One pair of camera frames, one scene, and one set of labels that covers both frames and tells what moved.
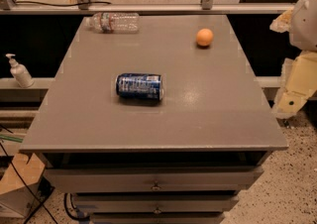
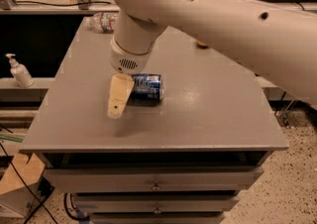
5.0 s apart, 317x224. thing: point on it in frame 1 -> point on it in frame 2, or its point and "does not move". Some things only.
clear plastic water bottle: (114, 22) does not move
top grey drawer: (148, 178) does not move
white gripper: (305, 23) -> (127, 60)
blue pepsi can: (140, 86) does not move
